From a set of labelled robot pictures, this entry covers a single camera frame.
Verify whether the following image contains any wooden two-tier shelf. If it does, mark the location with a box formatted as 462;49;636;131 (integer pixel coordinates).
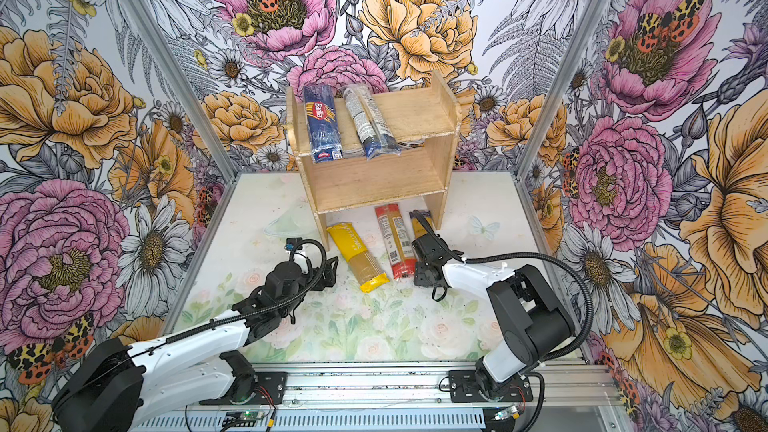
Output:
285;71;461;245

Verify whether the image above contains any yellow blue spaghetti bag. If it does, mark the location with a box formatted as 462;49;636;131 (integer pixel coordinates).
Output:
410;209;436;241

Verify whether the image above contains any green circuit board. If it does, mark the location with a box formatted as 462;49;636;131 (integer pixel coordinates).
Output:
222;410;267;428
493;405;521;422

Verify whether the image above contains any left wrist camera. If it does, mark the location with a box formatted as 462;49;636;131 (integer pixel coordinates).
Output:
285;237;303;252

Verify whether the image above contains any aluminium front rail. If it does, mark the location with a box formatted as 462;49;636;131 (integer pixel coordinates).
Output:
149;362;625;412

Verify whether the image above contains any right green circuit board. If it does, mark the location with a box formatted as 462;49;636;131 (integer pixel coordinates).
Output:
493;405;521;422

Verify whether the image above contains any blue Barilla pasta box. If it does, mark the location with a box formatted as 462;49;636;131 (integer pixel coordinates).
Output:
303;83;342;163

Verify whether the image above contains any red spaghetti bag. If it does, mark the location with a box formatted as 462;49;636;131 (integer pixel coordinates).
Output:
375;203;417;280

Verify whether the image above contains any clear blue-end spaghetti bag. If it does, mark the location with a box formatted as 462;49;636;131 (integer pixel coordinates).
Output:
342;84;401;160

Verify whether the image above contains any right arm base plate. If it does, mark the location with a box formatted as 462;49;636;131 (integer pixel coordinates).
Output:
448;370;534;403

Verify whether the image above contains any left green circuit board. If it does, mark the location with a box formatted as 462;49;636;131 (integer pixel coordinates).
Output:
222;410;267;428

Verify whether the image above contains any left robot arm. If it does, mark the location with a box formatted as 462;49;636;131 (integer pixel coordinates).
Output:
52;257;338;431

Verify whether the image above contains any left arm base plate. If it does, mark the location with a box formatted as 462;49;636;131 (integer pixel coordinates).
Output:
199;372;287;406

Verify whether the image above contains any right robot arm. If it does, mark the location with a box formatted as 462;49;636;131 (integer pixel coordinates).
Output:
409;210;594;401

